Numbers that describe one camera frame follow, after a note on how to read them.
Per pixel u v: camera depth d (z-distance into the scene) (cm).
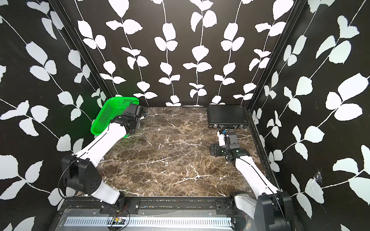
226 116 140
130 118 64
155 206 75
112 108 115
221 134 76
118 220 70
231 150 65
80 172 42
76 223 70
